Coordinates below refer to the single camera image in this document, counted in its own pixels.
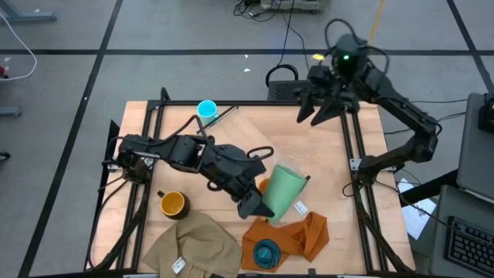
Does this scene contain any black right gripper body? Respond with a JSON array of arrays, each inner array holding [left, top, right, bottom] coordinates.
[[293, 83, 362, 114]]

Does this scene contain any grey equipment cart base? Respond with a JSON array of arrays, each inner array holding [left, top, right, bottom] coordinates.
[[260, 0, 322, 12]]

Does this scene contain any light turquoise mug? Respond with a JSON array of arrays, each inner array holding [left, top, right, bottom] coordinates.
[[196, 99, 220, 127]]

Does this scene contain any yellow cable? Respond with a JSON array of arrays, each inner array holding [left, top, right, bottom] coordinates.
[[368, 0, 387, 44]]

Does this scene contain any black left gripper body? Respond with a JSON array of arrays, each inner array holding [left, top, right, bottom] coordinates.
[[222, 169, 267, 212]]

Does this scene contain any orange cloth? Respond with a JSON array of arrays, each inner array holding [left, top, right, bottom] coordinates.
[[241, 211, 331, 274]]

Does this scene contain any coiled black cable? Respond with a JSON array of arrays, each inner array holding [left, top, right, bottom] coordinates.
[[264, 63, 300, 88]]

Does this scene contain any wooden shelf with black frame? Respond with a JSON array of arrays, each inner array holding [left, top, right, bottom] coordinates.
[[195, 103, 312, 224]]

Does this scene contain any black floor cable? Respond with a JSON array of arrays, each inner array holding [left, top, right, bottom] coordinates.
[[276, 0, 296, 66]]

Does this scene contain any black mug with yellow inside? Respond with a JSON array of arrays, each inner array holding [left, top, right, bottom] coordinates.
[[156, 189, 191, 221]]

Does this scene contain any beige cloth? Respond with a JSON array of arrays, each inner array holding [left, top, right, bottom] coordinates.
[[141, 210, 244, 278]]

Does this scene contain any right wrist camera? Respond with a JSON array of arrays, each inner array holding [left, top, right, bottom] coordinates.
[[306, 64, 332, 85]]

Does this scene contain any white cable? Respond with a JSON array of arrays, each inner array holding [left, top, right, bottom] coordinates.
[[0, 11, 39, 82]]

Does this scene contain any sage green cup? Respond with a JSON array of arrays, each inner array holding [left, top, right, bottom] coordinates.
[[261, 163, 311, 224]]

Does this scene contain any black ventilated computer case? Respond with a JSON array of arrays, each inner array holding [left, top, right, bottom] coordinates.
[[267, 79, 310, 102]]

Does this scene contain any teal faceted plastic tumbler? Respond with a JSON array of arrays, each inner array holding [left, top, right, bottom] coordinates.
[[252, 238, 283, 270]]

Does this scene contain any black aluminium rig frame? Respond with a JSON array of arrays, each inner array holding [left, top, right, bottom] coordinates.
[[83, 86, 417, 278]]

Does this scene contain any small black device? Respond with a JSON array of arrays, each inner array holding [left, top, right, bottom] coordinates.
[[477, 93, 494, 135]]

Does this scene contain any white paper sheet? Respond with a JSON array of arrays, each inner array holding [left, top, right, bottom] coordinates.
[[396, 177, 438, 241]]

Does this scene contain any black cable bundle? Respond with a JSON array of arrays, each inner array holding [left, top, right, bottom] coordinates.
[[232, 0, 289, 23]]

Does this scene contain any grey laptop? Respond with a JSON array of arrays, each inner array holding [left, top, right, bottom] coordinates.
[[428, 91, 494, 278]]

